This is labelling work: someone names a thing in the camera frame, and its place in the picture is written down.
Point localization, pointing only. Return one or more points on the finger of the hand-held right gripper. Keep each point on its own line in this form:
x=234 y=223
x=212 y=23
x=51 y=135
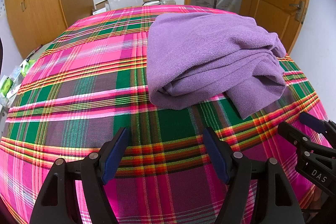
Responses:
x=312 y=121
x=294 y=134

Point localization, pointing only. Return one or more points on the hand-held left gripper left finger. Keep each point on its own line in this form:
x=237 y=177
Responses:
x=115 y=154

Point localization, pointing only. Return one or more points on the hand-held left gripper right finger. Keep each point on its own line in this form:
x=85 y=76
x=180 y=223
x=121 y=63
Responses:
x=215 y=157

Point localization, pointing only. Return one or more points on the purple fleece sweater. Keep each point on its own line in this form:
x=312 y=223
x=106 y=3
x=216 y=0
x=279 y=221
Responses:
x=199 y=56

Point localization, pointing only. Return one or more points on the pink green plaid bedsheet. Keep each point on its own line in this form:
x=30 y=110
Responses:
x=78 y=87

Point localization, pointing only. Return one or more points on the green packets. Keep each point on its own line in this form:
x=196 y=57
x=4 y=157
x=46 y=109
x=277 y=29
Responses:
x=10 y=85

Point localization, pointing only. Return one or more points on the white cardboard box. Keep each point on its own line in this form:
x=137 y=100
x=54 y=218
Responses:
x=102 y=6

